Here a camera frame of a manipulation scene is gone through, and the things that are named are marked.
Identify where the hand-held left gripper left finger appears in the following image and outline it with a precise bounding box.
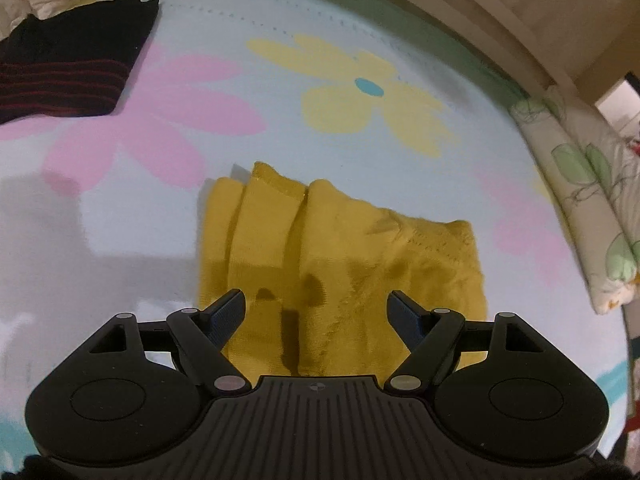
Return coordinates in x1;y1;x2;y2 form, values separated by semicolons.
89;288;253;395

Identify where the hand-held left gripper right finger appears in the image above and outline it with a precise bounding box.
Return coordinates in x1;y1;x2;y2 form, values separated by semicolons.
384;289;549;394

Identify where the mustard yellow shirt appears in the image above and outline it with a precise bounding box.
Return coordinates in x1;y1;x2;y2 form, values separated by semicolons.
197;160;489;377

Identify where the light blue flower-print blanket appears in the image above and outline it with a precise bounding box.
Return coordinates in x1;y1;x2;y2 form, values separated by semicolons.
0;0;632;463

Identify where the leaf-print pillow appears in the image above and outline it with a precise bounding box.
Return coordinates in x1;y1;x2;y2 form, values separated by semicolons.
507;85;640;316

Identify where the black garment with red stripes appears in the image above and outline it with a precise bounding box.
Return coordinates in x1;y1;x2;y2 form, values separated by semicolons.
0;0;160;126

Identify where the wooden bed frame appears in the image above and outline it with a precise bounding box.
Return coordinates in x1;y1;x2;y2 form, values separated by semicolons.
320;0;640;107

